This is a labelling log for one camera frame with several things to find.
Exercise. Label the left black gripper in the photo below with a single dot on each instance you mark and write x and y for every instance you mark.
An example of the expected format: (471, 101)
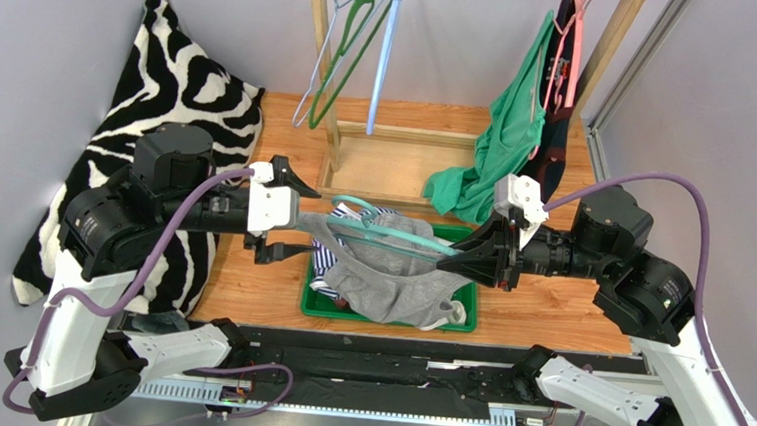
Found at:
(275, 251)

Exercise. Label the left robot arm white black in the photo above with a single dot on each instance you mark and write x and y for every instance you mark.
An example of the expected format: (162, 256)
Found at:
(111, 238)

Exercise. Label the green plastic hanger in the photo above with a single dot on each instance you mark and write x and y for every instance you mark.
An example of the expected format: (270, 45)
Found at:
(350, 44)

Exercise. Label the wooden clothes rack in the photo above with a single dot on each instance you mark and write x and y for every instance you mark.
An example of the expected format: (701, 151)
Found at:
(391, 165)

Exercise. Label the light blue plastic hanger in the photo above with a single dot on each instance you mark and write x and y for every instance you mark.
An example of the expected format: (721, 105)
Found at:
(382, 66)

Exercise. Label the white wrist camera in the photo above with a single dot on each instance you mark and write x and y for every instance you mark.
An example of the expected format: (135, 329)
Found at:
(518, 199)
(270, 208)

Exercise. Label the pink wire hanger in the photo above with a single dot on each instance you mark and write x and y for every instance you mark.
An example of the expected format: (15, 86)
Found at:
(548, 80)

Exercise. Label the green tank top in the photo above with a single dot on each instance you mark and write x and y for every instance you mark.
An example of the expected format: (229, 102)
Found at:
(516, 122)

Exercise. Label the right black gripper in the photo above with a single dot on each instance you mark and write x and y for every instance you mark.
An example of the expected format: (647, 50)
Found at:
(513, 259)

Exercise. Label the navy maroon tank top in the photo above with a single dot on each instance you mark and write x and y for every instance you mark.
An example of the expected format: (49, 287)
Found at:
(551, 156)

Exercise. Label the red tank top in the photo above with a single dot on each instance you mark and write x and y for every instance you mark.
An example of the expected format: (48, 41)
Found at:
(343, 305)

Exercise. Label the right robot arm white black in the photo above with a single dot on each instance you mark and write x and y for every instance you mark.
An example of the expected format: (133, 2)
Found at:
(649, 299)

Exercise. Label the zebra print blanket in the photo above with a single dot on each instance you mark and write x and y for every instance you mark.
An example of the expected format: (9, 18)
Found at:
(167, 78)

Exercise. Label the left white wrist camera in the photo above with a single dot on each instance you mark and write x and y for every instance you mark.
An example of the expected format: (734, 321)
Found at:
(270, 208)

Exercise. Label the teal plastic hanger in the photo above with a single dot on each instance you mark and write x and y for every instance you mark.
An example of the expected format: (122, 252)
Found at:
(367, 226)

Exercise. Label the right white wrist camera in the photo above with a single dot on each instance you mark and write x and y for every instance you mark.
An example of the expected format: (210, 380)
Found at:
(518, 199)

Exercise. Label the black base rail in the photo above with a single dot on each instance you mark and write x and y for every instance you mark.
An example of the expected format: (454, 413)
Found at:
(425, 379)

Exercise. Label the pink plastic hanger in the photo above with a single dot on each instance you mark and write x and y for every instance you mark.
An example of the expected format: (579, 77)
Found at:
(571, 15)

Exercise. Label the grey tank top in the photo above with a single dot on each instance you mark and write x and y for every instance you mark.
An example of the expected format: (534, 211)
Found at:
(387, 273)

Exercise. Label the green plastic tray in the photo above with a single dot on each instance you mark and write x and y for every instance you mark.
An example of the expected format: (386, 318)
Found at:
(468, 309)

